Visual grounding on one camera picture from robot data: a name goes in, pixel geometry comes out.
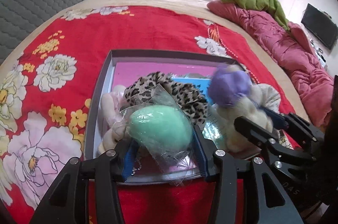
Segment plush bear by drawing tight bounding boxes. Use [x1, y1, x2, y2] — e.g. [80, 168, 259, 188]
[209, 64, 282, 153]

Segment white television cabinet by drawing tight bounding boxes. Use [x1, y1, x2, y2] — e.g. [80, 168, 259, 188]
[308, 37, 329, 71]

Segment green sponge egg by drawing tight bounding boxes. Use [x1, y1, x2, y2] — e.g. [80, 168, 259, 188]
[119, 84, 209, 186]

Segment black television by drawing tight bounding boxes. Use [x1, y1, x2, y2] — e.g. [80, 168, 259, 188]
[301, 3, 338, 50]

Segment green blanket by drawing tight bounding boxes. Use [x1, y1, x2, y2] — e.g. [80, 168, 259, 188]
[217, 0, 291, 33]

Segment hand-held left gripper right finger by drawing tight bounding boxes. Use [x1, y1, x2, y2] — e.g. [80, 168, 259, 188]
[193, 125, 304, 224]

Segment leopard print scrunchie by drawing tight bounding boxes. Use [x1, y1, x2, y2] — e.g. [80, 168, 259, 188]
[124, 71, 209, 125]

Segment white plush bunny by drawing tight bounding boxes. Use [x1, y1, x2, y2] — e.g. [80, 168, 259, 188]
[96, 85, 138, 158]

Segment red floral blanket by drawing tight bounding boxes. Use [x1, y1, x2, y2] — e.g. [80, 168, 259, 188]
[0, 5, 301, 224]

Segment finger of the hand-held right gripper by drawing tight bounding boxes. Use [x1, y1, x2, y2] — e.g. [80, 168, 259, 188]
[234, 115, 316, 162]
[260, 106, 326, 147]

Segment pink quilt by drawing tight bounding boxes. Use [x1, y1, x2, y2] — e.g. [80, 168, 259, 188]
[207, 0, 334, 127]

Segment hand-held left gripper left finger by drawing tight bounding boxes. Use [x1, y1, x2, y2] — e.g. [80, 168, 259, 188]
[29, 140, 138, 224]

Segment grey cardboard box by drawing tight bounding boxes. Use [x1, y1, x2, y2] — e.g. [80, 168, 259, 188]
[84, 49, 264, 185]

